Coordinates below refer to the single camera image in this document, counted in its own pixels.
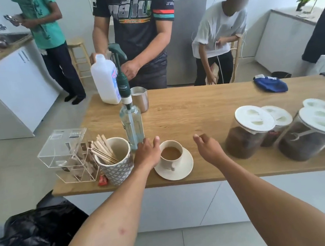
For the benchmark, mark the person's right hand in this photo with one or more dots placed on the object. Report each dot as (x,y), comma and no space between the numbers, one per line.
(212,150)

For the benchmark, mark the person's left hand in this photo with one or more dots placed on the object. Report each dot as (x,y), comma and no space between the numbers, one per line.
(146,156)

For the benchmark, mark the person's left thumb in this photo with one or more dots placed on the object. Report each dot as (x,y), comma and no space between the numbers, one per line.
(156,142)

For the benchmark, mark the person's right thumb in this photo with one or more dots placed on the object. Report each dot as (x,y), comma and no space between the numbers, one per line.
(197,140)

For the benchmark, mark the person's left forearm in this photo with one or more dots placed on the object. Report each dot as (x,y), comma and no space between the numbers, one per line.
(110,223)

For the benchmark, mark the person's right forearm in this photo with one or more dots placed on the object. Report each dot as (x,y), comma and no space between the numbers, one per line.
(265,203)

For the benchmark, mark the white coffee cup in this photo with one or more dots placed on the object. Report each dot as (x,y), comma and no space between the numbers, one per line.
(171,154)

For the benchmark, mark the white saucer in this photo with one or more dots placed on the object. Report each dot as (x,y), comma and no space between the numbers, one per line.
(186,166)

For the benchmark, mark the clear syrup bottle green pump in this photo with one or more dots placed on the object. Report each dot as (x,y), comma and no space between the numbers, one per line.
(131,122)

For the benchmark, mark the steel milk pitcher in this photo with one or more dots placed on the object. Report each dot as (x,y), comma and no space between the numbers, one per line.
(141,100)

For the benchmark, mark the patterned ceramic holder cup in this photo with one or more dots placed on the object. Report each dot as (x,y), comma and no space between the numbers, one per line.
(116,170)

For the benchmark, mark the coffee jar with white lid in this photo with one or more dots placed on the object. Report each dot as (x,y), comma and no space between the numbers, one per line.
(246,137)
(319,103)
(279,124)

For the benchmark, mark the bundle of wooden stir sticks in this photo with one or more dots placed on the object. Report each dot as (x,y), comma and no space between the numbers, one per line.
(103,151)

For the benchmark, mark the red sachet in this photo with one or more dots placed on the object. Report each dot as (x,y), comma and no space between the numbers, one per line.
(102,181)

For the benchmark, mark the white plastic milk jug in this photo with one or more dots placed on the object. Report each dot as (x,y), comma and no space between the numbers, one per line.
(104,81)

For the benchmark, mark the wooden chair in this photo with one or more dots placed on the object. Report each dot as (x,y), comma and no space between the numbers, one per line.
(237,58)

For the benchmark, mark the blue cloth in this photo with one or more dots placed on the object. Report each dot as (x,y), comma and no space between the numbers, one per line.
(271,84)

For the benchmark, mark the clear acrylic sachet dispenser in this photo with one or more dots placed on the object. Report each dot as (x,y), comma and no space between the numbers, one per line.
(61,149)

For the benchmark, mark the large coffee jar with scoop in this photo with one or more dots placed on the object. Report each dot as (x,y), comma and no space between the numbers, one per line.
(308,141)

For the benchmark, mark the steel refrigerator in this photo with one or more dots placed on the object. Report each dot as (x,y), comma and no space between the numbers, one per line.
(191,28)

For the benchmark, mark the wooden stool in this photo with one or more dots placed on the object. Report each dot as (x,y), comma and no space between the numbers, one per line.
(77,46)

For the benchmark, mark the white side cabinet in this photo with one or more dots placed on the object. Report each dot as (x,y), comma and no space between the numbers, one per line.
(282,40)

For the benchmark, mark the white sink cabinet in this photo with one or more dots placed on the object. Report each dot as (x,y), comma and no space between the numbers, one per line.
(12,93)

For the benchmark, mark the black trash bag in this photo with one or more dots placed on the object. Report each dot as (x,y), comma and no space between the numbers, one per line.
(32,242)

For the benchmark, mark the steel sink basin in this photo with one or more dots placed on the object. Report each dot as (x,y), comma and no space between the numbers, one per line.
(9,38)

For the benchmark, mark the phone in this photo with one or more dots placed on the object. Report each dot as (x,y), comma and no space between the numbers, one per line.
(11,18)

